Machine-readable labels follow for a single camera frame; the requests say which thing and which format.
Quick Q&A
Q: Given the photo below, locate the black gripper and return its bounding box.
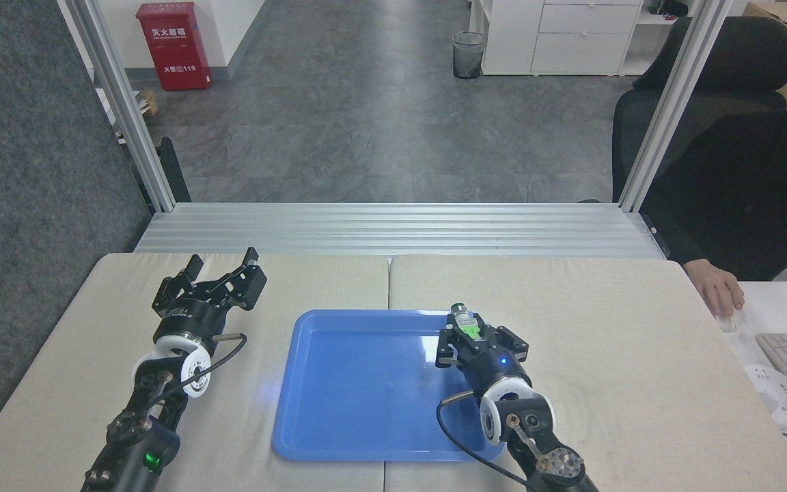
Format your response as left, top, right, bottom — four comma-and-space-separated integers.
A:
434, 325, 534, 398
152, 247, 268, 344

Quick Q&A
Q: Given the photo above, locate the switch part with green clip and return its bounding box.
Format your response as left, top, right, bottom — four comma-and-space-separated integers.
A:
449, 301, 488, 344

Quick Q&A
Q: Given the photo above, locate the blue plastic tray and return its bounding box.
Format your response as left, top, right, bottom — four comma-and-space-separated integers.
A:
271, 309, 507, 462

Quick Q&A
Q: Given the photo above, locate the person's hand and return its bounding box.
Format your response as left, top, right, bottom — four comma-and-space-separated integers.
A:
682, 260, 746, 319

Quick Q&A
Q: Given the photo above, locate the grey felt partition panel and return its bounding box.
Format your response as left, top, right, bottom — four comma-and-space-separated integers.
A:
0, 0, 156, 474

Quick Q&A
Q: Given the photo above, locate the small wooden pallet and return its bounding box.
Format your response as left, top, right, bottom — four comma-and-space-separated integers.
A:
134, 89, 161, 118

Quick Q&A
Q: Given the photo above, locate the red fire extinguisher box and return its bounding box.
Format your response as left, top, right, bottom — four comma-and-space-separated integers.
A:
135, 1, 214, 92

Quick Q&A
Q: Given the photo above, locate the black mesh waste bin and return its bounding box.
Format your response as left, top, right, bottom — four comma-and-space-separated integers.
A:
452, 31, 488, 81

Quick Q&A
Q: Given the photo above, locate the white power strip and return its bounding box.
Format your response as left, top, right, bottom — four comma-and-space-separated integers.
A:
741, 364, 787, 431

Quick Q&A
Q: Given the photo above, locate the person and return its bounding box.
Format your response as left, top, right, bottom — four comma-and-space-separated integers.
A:
638, 98, 787, 282

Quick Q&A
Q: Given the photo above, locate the white drawer cabinet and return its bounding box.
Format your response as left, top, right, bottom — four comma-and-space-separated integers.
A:
469, 0, 647, 77

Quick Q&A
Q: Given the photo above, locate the black office chair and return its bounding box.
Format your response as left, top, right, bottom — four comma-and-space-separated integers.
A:
610, 15, 787, 204

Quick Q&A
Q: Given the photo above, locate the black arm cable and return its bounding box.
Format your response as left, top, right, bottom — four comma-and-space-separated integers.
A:
435, 389, 532, 490
160, 332, 249, 405

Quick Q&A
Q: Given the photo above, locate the black bracket behind post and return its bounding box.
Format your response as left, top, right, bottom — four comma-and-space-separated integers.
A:
135, 136, 193, 207

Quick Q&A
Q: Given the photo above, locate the silver aluminium rail platform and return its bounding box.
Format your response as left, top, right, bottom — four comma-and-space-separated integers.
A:
132, 202, 669, 260

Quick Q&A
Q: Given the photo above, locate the silver aluminium post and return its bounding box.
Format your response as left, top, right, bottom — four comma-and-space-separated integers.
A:
616, 0, 736, 214
57, 0, 180, 214

